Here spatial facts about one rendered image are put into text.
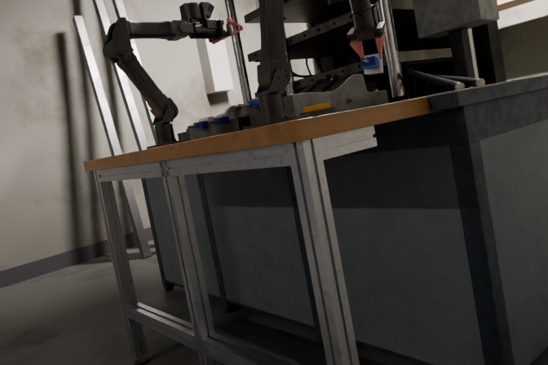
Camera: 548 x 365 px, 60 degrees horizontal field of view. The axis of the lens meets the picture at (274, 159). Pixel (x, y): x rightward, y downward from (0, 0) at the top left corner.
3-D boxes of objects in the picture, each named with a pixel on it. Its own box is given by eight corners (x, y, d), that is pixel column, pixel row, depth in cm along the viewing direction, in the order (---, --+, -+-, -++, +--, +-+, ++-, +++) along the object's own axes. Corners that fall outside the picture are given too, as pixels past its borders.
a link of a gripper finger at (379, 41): (367, 57, 146) (360, 28, 142) (390, 53, 143) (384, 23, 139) (362, 65, 141) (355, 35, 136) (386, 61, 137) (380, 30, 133)
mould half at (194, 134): (240, 132, 179) (234, 103, 179) (191, 141, 194) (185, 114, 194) (305, 120, 220) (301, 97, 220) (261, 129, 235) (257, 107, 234)
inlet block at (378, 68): (372, 67, 132) (370, 47, 131) (355, 70, 134) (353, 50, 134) (383, 72, 143) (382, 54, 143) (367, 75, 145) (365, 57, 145)
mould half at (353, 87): (297, 120, 159) (289, 81, 158) (251, 129, 179) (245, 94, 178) (389, 104, 189) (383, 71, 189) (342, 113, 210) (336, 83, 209)
